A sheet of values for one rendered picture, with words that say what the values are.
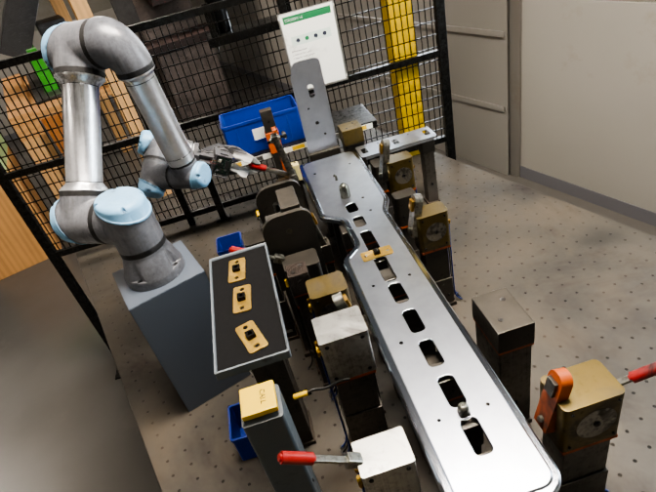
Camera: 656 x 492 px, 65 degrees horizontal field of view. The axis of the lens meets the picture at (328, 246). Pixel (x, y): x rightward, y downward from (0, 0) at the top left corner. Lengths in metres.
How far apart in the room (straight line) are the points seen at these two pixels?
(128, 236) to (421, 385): 0.74
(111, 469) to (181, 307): 1.33
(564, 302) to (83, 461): 2.08
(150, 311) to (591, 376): 0.96
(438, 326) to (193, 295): 0.61
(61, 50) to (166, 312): 0.67
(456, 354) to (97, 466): 1.88
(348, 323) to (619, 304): 0.89
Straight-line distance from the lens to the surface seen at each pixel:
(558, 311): 1.61
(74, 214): 1.36
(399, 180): 1.72
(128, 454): 2.57
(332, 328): 1.02
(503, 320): 1.11
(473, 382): 1.04
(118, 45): 1.35
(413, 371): 1.06
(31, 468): 2.82
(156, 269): 1.32
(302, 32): 2.15
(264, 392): 0.89
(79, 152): 1.39
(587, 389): 0.97
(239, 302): 1.07
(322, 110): 1.94
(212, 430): 1.50
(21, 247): 4.31
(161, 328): 1.37
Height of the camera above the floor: 1.81
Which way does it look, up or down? 35 degrees down
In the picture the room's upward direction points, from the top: 15 degrees counter-clockwise
